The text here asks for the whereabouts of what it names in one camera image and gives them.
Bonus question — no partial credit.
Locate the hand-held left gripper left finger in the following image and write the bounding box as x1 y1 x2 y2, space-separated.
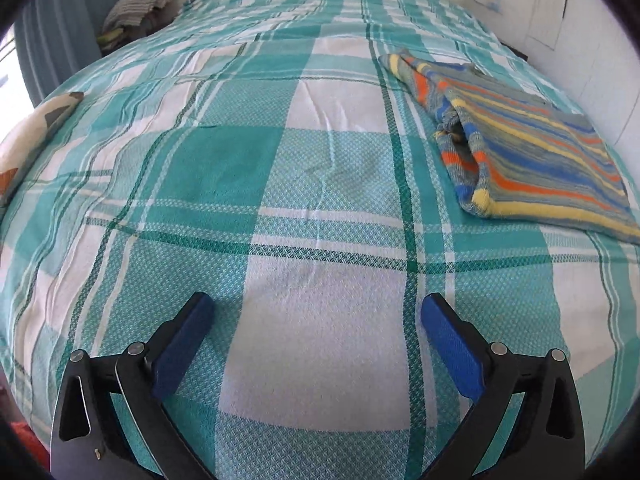
50 292 216 480

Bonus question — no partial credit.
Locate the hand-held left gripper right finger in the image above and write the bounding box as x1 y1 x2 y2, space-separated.
421 294 586 480

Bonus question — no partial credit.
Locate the striped knit sweater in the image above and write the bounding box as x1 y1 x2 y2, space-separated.
377 50 640 246

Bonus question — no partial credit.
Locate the pile of clothes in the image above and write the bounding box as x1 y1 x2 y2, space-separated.
102 0 176 45

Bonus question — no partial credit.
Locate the red cloth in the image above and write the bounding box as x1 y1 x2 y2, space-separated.
10 420 51 471

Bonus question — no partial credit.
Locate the teal plaid bedspread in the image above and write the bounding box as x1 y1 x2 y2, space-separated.
0 0 640 480

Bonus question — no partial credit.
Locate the patterned beige pillow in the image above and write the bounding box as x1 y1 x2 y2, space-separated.
0 91 85 211

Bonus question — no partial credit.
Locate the blue curtain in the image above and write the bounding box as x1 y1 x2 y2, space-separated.
10 0 141 108

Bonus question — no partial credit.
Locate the white wall paper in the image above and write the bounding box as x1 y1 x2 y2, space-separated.
525 0 573 51

